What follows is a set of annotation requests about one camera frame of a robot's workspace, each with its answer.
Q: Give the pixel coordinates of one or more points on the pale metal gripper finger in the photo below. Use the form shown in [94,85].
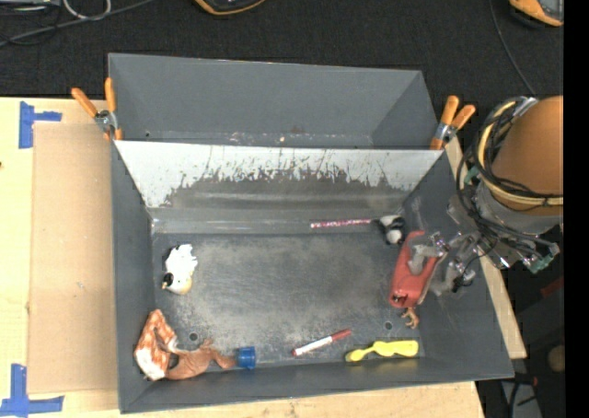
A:
[448,280]
[425,256]

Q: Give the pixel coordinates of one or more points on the red box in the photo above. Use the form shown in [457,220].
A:
[407,282]

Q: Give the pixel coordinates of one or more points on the black and white toy animal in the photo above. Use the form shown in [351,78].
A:
[393,228]

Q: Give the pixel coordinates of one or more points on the small orange toy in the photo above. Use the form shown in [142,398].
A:
[412,317]

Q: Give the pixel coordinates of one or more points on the yellow toy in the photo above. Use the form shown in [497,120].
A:
[391,349]

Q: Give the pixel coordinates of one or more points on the pink stick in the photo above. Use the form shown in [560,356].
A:
[340,223]

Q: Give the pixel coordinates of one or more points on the red and white marker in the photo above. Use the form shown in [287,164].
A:
[319,343]

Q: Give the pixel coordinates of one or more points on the grey metal bin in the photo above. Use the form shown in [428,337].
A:
[285,287]

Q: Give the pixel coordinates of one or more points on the blue cap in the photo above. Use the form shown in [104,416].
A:
[246,357]

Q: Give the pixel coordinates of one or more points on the white and yellow toy animal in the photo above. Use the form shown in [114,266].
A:
[180,269]

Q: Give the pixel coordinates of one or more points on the brown toy animal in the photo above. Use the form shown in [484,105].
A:
[195,361]

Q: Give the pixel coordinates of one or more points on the orange and white cloth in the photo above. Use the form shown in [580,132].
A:
[152,347]

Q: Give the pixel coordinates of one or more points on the brown cardboard board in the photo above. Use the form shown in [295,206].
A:
[69,259]

